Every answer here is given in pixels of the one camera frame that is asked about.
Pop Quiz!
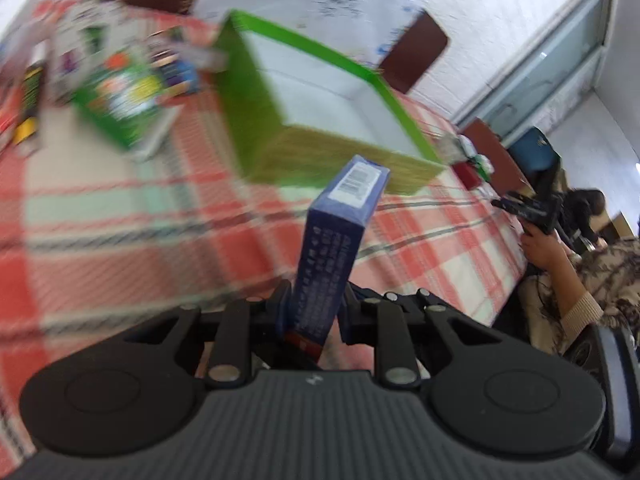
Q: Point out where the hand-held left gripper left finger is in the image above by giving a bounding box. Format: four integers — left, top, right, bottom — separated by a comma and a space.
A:
124, 281, 293, 389

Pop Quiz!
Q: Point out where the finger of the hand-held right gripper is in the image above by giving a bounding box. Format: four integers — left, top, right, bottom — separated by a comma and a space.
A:
491, 197, 527, 220

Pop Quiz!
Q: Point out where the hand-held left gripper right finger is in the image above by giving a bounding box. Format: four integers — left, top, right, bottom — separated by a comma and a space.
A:
340, 283, 502, 389

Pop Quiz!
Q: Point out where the blue cardboard box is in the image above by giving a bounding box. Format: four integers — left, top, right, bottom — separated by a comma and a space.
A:
285, 155, 391, 361

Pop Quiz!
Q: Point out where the green cardboard box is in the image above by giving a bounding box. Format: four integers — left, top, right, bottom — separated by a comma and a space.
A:
212, 10, 446, 197

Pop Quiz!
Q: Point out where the person's right forearm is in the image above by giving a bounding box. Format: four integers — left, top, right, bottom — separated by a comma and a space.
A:
537, 251, 606, 356

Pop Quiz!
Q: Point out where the person's right hand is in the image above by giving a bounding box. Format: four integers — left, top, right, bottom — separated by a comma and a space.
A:
520, 226, 570, 267

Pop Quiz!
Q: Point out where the blue chair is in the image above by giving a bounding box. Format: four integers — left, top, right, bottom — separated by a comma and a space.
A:
507, 127, 562, 182

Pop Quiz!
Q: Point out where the person's patterned clothing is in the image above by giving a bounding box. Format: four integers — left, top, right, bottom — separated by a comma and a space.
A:
520, 237, 640, 357

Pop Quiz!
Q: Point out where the glass sliding door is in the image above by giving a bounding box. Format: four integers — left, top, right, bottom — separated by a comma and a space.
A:
450, 0, 615, 142

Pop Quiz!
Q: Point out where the red plaid tablecloth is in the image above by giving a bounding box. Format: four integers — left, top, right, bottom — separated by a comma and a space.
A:
0, 0, 527, 461

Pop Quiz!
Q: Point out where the green packet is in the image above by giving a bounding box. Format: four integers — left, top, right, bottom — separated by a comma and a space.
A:
71, 52, 183, 161

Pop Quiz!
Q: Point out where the white floral plastic sheet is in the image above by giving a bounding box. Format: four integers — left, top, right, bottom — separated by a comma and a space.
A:
192, 0, 426, 68

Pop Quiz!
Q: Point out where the yellow and black packet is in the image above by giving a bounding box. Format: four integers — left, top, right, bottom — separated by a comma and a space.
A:
12, 62, 47, 157

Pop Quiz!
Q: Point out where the printed fabric pouch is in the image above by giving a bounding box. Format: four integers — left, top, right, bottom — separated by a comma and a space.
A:
49, 2, 151, 107

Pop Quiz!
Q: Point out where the white box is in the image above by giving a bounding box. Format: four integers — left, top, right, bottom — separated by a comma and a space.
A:
0, 0, 49, 56

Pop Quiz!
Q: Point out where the cartoon figure keychain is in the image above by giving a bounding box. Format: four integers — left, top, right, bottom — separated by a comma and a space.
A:
150, 27, 202, 97

